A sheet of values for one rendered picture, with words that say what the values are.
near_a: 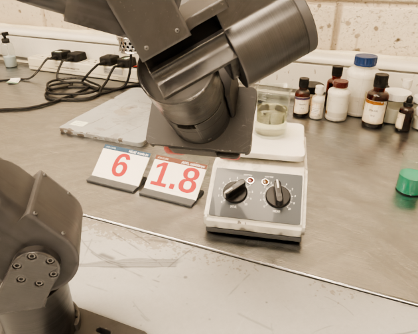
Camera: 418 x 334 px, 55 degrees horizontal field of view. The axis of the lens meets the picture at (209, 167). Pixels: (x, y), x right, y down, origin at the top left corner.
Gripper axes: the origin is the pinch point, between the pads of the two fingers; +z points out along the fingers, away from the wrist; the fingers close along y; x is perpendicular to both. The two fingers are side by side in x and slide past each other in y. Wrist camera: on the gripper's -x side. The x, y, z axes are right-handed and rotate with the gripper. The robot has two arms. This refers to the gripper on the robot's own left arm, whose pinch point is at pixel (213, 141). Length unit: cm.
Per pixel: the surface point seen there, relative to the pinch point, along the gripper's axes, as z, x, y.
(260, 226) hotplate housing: 6.4, 8.8, -6.3
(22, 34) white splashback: 60, -46, 77
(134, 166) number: 15.2, 1.3, 15.1
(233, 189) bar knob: 5.5, 4.6, -2.4
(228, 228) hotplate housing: 6.9, 9.6, -2.2
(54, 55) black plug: 55, -37, 61
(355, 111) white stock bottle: 43, -21, -23
